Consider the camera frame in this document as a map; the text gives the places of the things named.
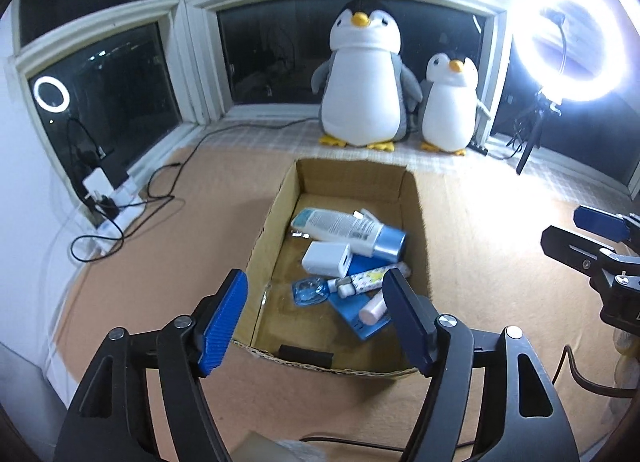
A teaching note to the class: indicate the white plugged charger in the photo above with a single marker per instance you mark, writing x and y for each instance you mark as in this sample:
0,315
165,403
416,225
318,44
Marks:
96,183

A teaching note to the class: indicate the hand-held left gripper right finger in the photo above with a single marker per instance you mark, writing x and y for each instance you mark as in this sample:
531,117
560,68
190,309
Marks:
407,322

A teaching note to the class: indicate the black plug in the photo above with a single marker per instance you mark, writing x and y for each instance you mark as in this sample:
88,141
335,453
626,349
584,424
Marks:
107,206

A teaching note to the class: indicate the white lotion tube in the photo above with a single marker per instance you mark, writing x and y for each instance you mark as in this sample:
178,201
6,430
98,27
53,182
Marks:
340,227

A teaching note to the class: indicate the white charger block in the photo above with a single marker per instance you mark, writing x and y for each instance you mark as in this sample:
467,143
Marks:
325,257

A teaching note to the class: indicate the clear blue bottle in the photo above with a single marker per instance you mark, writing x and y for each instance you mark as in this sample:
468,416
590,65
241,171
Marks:
307,292

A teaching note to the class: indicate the pale blurred object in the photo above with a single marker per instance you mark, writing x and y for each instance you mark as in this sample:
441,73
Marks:
270,449

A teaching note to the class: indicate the cardboard box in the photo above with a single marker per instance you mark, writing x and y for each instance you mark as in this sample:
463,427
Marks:
350,182

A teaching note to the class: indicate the white power strip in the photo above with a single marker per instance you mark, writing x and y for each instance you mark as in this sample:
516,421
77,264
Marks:
125,207

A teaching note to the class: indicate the black cylinder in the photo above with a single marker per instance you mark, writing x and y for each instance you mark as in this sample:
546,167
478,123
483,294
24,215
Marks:
305,356

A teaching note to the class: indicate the small pink bottle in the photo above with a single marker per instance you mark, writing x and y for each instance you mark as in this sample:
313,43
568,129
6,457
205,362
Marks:
372,312

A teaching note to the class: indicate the small penguin plush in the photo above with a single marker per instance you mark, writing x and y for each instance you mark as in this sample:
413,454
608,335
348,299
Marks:
450,112

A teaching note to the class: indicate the black tripod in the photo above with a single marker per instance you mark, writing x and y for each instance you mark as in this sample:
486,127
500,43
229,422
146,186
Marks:
537,127

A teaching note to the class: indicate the white window frame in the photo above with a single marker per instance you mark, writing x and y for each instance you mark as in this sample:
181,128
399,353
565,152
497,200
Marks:
192,42

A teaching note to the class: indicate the large penguin plush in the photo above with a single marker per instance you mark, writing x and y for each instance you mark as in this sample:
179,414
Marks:
360,92

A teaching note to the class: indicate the blue phone stand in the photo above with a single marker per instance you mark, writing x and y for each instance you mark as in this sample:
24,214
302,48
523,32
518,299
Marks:
360,329

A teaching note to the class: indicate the white patterned tube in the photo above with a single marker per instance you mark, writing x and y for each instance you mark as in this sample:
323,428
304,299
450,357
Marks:
365,279

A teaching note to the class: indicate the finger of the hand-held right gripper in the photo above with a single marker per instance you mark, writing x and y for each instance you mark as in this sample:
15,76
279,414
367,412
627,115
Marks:
570,242
600,222

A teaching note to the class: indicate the black power adapter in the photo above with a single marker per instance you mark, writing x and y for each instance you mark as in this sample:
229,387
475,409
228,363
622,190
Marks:
114,170

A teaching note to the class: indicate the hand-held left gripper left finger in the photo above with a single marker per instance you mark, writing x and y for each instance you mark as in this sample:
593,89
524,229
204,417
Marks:
222,327

